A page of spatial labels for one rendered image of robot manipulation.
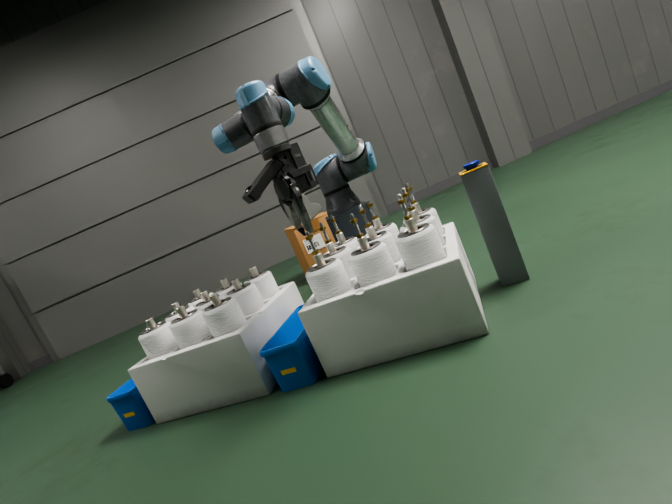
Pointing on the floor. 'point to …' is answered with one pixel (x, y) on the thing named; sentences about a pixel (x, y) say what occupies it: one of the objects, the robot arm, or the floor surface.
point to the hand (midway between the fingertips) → (303, 230)
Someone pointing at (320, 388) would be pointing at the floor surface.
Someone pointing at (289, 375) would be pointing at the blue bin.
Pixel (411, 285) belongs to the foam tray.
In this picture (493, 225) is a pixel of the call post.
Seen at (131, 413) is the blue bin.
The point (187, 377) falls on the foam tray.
